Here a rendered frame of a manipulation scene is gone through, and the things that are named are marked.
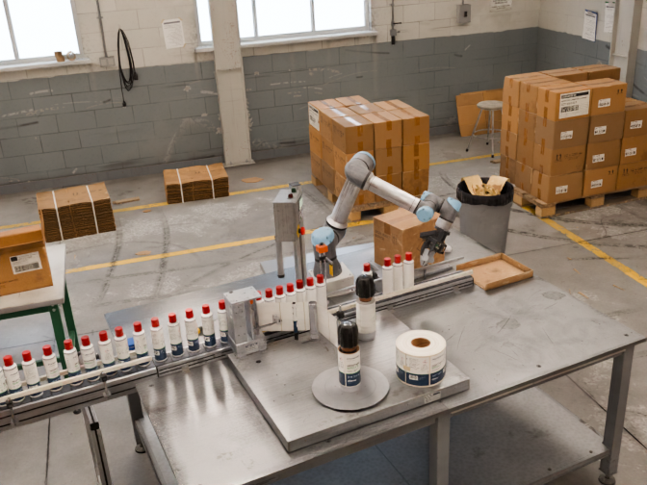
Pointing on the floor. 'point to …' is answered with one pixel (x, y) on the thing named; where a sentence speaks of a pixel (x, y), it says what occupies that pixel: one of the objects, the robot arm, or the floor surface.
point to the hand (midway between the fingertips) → (422, 263)
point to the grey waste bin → (486, 224)
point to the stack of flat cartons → (76, 212)
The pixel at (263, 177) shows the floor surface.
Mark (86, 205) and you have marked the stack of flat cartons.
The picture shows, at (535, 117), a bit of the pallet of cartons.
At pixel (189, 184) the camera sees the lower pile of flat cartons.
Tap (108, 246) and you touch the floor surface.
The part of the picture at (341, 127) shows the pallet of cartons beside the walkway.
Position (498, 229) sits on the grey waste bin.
